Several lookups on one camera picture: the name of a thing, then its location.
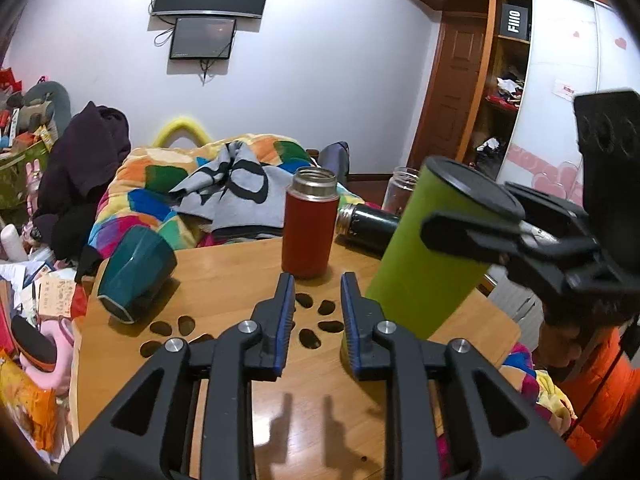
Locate grey backpack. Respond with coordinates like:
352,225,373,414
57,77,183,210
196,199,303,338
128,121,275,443
318,141,350,185

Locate wooden wardrobe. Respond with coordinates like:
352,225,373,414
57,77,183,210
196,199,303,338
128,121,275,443
407,0,606,168

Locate red thermos bottle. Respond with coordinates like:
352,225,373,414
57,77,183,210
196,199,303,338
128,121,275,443
281,166,340,280

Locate white sliding wardrobe door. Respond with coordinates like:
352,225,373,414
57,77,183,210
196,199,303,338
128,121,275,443
497,0,639,205

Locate yellow curved headboard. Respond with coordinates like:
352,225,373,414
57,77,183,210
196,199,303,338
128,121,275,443
152,116,212,148

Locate brown wooden door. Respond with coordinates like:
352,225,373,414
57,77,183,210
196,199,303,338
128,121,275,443
408,12,487,169

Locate white cylindrical bottle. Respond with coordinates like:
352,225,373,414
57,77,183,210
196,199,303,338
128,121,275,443
1,224,28,262

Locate black FiiO box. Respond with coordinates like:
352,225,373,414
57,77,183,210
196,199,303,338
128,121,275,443
498,3,529,41

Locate colourful patchwork blanket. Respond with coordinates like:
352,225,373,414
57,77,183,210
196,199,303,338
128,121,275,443
86,132,367,261

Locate green storage basket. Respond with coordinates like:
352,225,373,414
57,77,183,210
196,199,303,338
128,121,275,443
0,141,49,209

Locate grey plush toy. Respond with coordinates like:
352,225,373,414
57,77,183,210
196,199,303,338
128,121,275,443
18,81,72,136

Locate clear glass jar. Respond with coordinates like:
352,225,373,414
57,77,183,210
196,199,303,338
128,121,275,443
382,167,420,216

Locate grey black patterned cloth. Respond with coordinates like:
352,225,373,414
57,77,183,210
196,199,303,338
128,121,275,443
169,140,311,238

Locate dark purple clothing pile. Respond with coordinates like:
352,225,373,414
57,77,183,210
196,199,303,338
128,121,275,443
34,102,131,260

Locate small wall monitor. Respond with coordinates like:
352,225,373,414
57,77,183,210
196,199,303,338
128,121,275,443
169,18,236,61

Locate green tumbler cup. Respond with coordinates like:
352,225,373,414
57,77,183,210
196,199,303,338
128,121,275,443
364,156,525,339

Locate orange sleeve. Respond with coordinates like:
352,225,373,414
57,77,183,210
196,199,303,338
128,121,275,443
554,324,640,466

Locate yellow snack bag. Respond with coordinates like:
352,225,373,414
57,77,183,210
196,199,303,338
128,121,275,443
1,350,58,453

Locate black thermos bottle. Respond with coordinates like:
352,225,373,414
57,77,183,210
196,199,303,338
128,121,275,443
335,204,400,257

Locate teal faceted cup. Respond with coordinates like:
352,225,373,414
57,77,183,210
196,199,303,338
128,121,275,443
96,226,177,324

